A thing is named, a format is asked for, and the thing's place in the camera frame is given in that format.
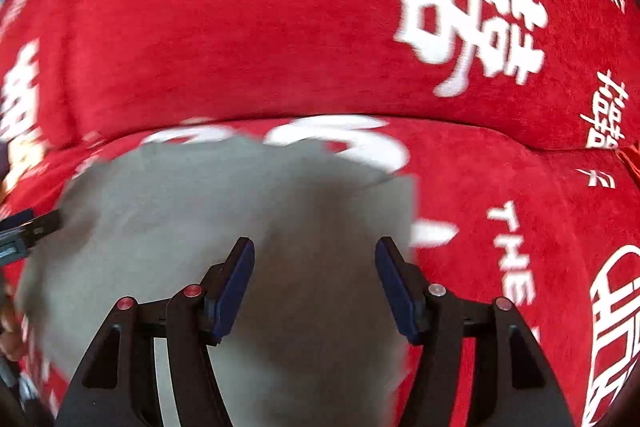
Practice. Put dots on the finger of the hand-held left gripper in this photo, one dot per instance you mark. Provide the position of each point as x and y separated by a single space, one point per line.
42 221

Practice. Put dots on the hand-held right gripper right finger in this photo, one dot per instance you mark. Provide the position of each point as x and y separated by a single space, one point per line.
397 294

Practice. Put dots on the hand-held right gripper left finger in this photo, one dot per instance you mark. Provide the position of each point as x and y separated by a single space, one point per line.
232 289

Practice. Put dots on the grey knit sweater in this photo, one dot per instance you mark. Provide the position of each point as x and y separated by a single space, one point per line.
200 207

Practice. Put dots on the red printed sofa seat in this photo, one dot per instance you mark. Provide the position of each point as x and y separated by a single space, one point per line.
480 207

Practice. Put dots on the red printed sofa backrest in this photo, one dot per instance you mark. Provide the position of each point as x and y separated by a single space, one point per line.
250 22

